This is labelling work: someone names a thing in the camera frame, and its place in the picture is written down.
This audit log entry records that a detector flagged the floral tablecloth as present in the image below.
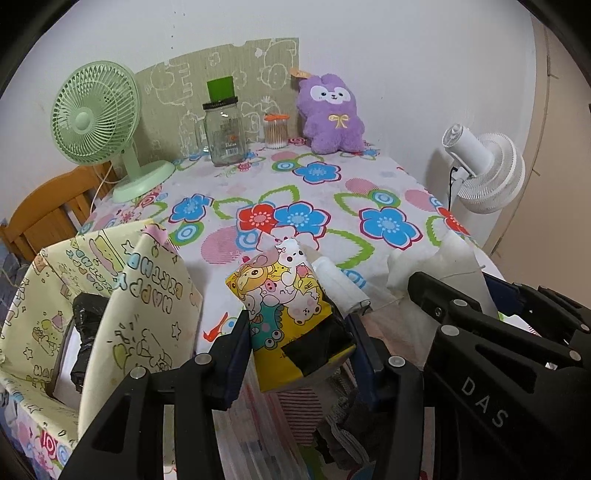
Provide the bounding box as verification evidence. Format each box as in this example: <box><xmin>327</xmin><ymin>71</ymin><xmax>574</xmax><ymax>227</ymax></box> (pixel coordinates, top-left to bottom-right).
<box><xmin>0</xmin><ymin>142</ymin><xmax>505</xmax><ymax>480</ymax></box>

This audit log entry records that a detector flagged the white rolled cloth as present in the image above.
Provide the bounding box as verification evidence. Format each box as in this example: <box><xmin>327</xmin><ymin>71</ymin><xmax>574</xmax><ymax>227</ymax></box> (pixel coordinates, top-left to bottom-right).
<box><xmin>311</xmin><ymin>256</ymin><xmax>370</xmax><ymax>317</ymax></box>

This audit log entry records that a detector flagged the green cartoon wall board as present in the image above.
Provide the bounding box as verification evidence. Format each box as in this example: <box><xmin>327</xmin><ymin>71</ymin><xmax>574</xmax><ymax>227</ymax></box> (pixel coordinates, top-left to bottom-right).
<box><xmin>134</xmin><ymin>38</ymin><xmax>300</xmax><ymax>164</ymax></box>

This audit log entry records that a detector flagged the yellow cartoon storage box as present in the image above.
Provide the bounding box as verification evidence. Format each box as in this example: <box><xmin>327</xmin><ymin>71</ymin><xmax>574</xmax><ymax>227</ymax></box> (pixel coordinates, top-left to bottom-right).
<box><xmin>1</xmin><ymin>220</ymin><xmax>202</xmax><ymax>444</ymax></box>

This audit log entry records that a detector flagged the glass mason jar mug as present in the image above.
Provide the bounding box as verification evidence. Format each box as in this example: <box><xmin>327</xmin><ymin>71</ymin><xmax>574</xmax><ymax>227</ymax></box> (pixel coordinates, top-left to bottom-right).
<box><xmin>202</xmin><ymin>96</ymin><xmax>246</xmax><ymax>167</ymax></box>

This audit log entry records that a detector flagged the white soft cloth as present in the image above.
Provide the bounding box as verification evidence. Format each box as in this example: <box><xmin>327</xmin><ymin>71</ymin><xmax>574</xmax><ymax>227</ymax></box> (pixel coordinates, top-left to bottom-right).
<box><xmin>386</xmin><ymin>231</ymin><xmax>502</xmax><ymax>317</ymax></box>

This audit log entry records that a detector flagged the cotton swab jar orange lid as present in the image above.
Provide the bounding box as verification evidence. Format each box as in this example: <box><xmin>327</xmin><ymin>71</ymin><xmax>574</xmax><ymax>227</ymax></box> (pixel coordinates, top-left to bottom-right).
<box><xmin>263</xmin><ymin>114</ymin><xmax>290</xmax><ymax>149</ymax></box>

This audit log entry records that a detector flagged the green desk fan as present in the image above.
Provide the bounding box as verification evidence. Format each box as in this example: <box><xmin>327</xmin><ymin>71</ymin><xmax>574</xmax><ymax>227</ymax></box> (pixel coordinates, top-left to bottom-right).
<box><xmin>50</xmin><ymin>60</ymin><xmax>175</xmax><ymax>203</ymax></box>

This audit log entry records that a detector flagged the white standing fan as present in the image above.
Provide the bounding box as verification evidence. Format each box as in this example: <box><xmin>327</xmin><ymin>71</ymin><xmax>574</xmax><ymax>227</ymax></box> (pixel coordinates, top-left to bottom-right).
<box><xmin>442</xmin><ymin>123</ymin><xmax>526</xmax><ymax>215</ymax></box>

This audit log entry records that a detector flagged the yellow cartoon tissue pack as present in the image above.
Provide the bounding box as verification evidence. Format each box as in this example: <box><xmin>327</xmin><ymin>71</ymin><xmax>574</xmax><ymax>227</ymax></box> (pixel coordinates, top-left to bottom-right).
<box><xmin>225</xmin><ymin>238</ymin><xmax>356</xmax><ymax>392</ymax></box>

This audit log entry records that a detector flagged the purple plush bunny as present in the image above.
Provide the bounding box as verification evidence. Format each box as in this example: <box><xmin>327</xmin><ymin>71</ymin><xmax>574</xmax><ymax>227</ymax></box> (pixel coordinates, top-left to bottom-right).
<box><xmin>297</xmin><ymin>74</ymin><xmax>365</xmax><ymax>155</ymax></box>

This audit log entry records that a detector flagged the wooden headboard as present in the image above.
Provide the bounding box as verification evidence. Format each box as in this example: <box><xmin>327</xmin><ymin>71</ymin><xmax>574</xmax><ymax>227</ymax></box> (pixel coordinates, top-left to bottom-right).
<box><xmin>1</xmin><ymin>165</ymin><xmax>118</xmax><ymax>262</ymax></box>

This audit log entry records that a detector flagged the green cup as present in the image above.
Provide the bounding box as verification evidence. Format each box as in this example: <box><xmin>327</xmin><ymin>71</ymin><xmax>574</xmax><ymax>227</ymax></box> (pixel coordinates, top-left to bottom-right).
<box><xmin>206</xmin><ymin>76</ymin><xmax>235</xmax><ymax>102</ymax></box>

